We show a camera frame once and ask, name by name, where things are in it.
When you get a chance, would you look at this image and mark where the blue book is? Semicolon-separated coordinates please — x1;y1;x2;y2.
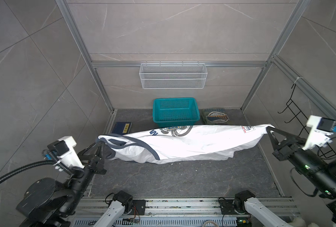
112;122;132;135

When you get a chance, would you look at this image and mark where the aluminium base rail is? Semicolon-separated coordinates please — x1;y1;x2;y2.
74;197;300;218

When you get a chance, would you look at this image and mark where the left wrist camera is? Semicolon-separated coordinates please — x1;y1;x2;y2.
42;136;84;172

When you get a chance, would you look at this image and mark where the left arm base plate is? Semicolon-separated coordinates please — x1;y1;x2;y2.
127;199;147;215

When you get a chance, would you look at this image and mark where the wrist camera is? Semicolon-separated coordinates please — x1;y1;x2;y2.
302;115;336;150
42;136;84;172

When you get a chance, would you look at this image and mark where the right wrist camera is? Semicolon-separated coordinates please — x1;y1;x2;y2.
302;115;336;150

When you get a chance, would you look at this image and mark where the green tank top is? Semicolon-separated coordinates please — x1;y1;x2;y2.
201;108;229;125

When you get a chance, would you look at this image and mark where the white wire mesh shelf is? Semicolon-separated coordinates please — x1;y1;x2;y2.
139;63;208;89

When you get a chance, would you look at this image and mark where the teal plastic basket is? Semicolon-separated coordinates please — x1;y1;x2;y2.
152;97;200;128

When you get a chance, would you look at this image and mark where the white patterned tank top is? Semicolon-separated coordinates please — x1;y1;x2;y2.
98;124;268;164

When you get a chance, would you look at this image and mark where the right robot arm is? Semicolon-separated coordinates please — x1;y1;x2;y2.
233;127;336;227

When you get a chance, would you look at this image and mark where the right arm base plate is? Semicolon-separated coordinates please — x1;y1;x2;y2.
218;197;236;215

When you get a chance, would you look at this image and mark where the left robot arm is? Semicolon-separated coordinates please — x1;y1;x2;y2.
16;142;112;227

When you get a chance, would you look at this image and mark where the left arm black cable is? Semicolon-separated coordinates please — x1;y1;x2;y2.
0;160;58;196

